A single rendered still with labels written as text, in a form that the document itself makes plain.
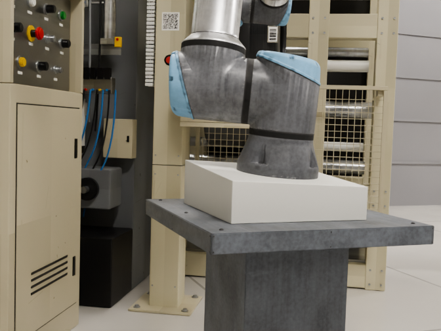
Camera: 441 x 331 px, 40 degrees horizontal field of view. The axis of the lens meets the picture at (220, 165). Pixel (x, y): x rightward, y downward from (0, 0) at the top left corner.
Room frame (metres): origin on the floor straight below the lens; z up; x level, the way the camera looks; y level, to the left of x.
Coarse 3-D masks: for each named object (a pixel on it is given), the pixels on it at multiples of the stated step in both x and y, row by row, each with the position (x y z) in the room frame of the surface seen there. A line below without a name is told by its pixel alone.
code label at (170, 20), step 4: (164, 12) 2.55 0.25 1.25; (168, 12) 2.55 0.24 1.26; (172, 12) 2.55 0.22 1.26; (176, 12) 2.54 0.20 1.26; (164, 16) 2.55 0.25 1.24; (168, 16) 2.55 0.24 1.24; (172, 16) 2.55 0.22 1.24; (176, 16) 2.54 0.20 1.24; (164, 20) 2.55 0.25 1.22; (168, 20) 2.55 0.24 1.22; (172, 20) 2.55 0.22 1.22; (176, 20) 2.54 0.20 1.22; (164, 24) 2.55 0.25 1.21; (168, 24) 2.55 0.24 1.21; (172, 24) 2.55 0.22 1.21; (176, 24) 2.54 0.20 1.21; (164, 28) 2.55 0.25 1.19; (168, 28) 2.55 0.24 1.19; (172, 28) 2.55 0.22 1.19; (176, 28) 2.54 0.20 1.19
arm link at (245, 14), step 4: (244, 0) 1.89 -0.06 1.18; (248, 0) 1.89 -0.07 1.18; (244, 4) 1.89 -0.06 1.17; (248, 4) 1.89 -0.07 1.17; (244, 8) 1.89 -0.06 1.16; (248, 8) 1.89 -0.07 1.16; (244, 12) 1.90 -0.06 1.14; (248, 12) 1.89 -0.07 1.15; (244, 16) 1.90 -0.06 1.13; (248, 16) 1.90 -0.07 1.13; (240, 20) 1.91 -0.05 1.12; (244, 20) 1.92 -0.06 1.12; (248, 20) 1.92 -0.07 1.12; (240, 24) 1.92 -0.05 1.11
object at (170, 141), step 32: (160, 0) 2.56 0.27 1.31; (192, 0) 2.65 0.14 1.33; (160, 32) 2.55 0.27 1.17; (160, 64) 2.55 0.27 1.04; (160, 96) 2.55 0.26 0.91; (160, 128) 2.55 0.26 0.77; (160, 160) 2.55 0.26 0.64; (160, 192) 2.55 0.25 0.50; (160, 224) 2.55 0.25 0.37; (160, 256) 2.55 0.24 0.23; (160, 288) 2.55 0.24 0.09
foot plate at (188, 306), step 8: (144, 296) 2.69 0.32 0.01; (184, 296) 2.71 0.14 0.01; (192, 296) 2.70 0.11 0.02; (200, 296) 2.72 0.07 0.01; (136, 304) 2.53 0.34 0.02; (144, 304) 2.57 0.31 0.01; (184, 304) 2.59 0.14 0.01; (192, 304) 2.59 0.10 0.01; (144, 312) 2.49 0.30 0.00; (152, 312) 2.48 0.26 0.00; (160, 312) 2.48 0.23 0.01; (168, 312) 2.47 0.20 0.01; (176, 312) 2.47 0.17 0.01; (184, 312) 2.48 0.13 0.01; (192, 312) 2.51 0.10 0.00
